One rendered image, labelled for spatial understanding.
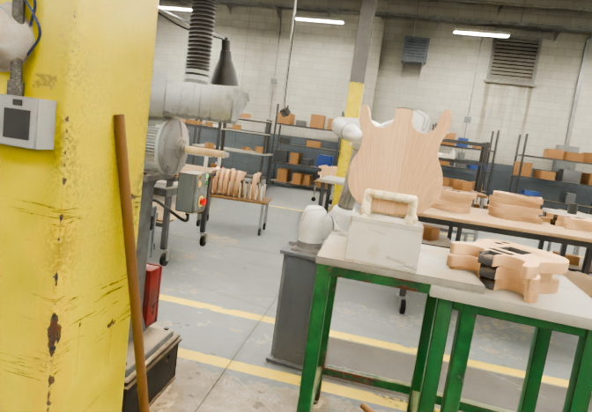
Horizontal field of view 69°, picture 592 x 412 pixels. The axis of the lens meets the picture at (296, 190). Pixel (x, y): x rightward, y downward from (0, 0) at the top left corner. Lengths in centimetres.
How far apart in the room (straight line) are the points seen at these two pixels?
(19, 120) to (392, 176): 123
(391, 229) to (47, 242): 115
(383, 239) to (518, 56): 1200
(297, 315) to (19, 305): 191
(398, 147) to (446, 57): 1156
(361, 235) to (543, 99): 1209
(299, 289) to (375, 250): 103
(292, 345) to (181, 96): 162
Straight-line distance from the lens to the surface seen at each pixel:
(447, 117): 168
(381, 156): 167
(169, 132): 196
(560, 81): 1374
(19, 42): 92
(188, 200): 225
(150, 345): 233
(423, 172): 168
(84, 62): 90
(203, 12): 193
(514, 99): 1336
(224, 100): 180
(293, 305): 267
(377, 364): 305
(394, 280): 171
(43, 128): 87
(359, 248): 168
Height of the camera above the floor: 136
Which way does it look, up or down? 7 degrees down
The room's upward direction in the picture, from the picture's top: 8 degrees clockwise
